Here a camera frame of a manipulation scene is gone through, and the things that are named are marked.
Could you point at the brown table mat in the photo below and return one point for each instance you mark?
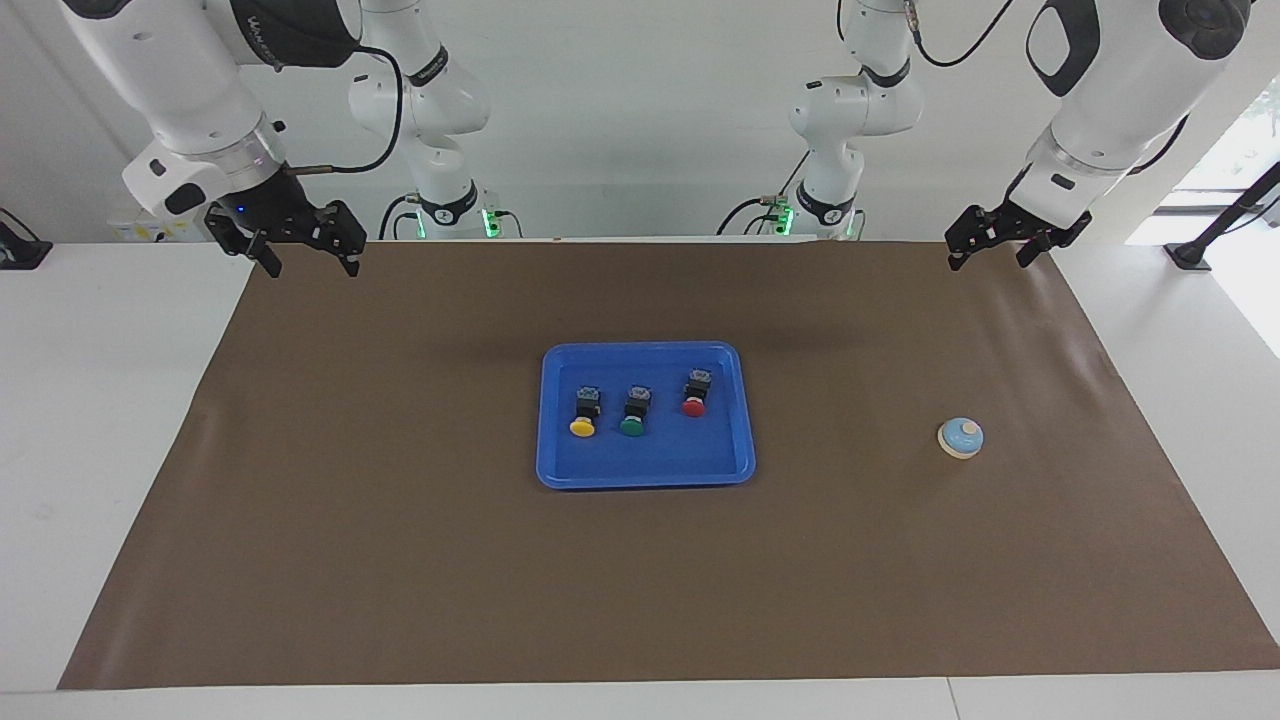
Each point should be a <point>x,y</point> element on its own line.
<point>400,580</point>

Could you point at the black angled stand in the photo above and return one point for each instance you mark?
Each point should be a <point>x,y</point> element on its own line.
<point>1225,215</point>

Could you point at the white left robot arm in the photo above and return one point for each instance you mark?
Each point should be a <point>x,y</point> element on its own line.
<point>1110,110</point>

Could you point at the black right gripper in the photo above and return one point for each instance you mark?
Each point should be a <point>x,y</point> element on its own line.
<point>280,215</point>

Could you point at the yellow push button switch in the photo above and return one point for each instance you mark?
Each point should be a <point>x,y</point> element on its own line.
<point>583,427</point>

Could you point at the bright window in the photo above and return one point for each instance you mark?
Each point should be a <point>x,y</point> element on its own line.
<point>1245,150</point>

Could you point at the white box with yellow labels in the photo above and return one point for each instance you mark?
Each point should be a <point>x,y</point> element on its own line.
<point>140,232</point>

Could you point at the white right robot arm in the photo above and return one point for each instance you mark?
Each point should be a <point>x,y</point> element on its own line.
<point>170,80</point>

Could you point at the black stand with flat foot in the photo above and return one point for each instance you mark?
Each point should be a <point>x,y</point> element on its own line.
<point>25,252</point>

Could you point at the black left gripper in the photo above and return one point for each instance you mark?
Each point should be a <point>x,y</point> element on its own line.
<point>1040,228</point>

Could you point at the green push button switch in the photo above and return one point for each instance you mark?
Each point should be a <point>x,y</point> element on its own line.
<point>631,427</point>

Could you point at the light blue call bell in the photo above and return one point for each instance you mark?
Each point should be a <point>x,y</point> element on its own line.
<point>960,439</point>

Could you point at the red push button switch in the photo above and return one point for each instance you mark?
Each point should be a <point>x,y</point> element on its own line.
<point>693,407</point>

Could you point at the blue plastic tray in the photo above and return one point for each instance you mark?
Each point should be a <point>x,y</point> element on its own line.
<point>690,455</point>

